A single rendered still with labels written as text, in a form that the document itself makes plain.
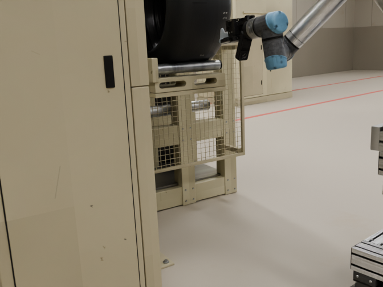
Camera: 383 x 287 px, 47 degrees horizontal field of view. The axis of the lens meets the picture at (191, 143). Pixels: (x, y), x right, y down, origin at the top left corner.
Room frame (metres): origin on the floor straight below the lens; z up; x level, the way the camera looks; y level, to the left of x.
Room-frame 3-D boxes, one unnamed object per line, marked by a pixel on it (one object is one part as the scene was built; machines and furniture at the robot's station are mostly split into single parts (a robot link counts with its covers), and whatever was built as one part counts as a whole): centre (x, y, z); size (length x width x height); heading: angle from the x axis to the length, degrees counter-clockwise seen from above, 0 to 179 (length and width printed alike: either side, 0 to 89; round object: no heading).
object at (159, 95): (2.06, 0.08, 0.80); 0.37 x 0.36 x 0.02; 31
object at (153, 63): (1.96, 0.23, 0.90); 0.40 x 0.03 x 0.10; 31
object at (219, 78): (1.94, 0.01, 0.83); 0.36 x 0.09 x 0.06; 121
